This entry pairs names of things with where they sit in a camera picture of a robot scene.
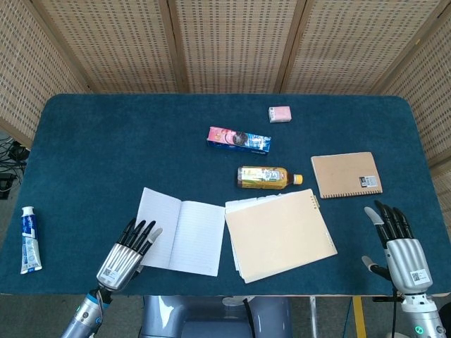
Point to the brown spiral kraft notebook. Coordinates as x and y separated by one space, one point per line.
347 175

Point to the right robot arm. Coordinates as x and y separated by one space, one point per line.
423 315

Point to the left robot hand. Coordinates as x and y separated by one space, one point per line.
121 262

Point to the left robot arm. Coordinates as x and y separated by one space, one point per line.
84 315

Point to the white lined notebook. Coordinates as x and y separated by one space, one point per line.
190 236

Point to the dark teal table mat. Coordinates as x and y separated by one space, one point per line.
141 158

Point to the beige loose-leaf binder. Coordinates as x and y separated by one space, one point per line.
278 236

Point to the pink tissue pack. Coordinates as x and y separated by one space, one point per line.
280 114

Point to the blue white toothpaste tube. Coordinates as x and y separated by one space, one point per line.
30 241

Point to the yellow-capped tea bottle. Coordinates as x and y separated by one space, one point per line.
266 177

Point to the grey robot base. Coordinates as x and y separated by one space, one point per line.
215 317

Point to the pink blue cookie box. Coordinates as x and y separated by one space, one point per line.
239 141

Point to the woven bamboo folding screen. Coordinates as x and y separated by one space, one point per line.
232 45

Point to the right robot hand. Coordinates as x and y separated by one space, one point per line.
407 264

